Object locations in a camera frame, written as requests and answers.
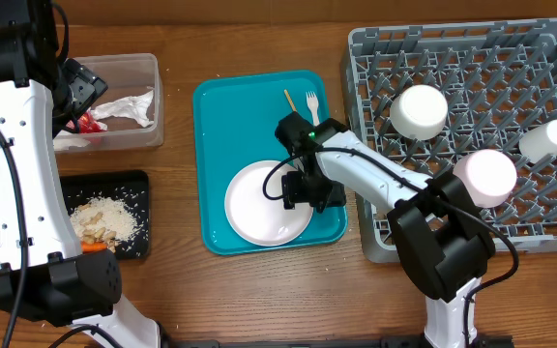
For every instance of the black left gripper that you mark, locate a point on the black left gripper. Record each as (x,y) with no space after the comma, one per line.
(84,84)

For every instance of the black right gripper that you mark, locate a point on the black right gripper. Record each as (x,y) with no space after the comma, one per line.
(301,188)

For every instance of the red sauce packet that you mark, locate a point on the red sauce packet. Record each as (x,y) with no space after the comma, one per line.
(85,124)

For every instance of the white napkin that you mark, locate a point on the white napkin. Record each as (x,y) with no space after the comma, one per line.
(131,107)

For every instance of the white round plate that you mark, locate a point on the white round plate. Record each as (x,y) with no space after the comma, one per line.
(257,219)

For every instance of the white plastic fork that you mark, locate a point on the white plastic fork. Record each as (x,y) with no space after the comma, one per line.
(313,105)

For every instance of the wooden chopstick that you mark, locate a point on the wooden chopstick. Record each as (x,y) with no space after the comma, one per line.
(289,99)

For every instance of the white bowl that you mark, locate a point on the white bowl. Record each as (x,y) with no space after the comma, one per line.
(419,112)

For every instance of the rice and food scraps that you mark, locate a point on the rice and food scraps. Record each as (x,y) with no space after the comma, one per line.
(106,220)

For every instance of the pink bowl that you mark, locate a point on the pink bowl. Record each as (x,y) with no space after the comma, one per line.
(488,175)

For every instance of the white paper cup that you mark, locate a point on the white paper cup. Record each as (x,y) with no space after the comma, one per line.
(540,142)

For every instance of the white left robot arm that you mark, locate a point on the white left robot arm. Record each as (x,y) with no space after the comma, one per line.
(44,273)

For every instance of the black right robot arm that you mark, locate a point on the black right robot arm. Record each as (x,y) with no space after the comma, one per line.
(442,243)

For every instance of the black waste tray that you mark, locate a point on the black waste tray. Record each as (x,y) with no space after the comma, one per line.
(131,186)

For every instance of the grey dishwasher rack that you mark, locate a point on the grey dishwasher rack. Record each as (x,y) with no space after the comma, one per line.
(500,81)

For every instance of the clear plastic bin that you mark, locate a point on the clear plastic bin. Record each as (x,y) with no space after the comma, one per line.
(126,75)

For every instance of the teal plastic tray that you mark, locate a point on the teal plastic tray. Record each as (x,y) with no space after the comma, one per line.
(234,125)

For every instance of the orange carrot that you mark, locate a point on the orange carrot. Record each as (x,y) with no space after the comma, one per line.
(94,247)

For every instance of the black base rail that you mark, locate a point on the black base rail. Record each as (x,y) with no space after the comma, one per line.
(405,341)

